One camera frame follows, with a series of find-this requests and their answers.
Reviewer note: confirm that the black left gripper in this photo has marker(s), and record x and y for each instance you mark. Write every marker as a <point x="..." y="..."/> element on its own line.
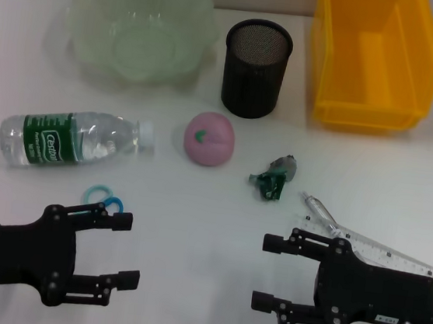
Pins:
<point x="14" y="256"/>

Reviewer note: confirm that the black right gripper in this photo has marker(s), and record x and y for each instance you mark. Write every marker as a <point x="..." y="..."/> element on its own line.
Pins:
<point x="373" y="297"/>

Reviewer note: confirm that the blue sheathed scissors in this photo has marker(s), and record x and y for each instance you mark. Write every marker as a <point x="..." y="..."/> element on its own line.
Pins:
<point x="86" y="194"/>

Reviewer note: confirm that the green plastic wrapper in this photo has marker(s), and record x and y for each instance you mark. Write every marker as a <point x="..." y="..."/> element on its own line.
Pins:
<point x="272" y="184"/>

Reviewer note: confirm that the pink toy peach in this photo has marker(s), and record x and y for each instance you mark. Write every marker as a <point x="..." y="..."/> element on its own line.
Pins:
<point x="210" y="149"/>

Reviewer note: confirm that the clear green-label water bottle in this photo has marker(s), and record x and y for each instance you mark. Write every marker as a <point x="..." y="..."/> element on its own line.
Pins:
<point x="47" y="139"/>

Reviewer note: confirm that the clear grey ballpoint pen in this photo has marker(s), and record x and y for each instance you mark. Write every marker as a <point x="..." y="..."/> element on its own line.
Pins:
<point x="320" y="211"/>

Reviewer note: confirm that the transparent plastic ruler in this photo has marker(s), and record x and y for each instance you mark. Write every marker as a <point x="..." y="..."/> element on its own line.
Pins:
<point x="386" y="253"/>

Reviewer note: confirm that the black mesh pen holder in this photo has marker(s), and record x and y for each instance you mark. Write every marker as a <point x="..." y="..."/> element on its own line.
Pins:
<point x="254" y="84"/>

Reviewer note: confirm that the green translucent fruit bowl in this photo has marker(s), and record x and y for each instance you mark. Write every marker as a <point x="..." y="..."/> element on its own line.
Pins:
<point x="136" y="43"/>

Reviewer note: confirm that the yellow plastic bin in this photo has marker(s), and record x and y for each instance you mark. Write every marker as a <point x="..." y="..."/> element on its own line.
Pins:
<point x="368" y="70"/>

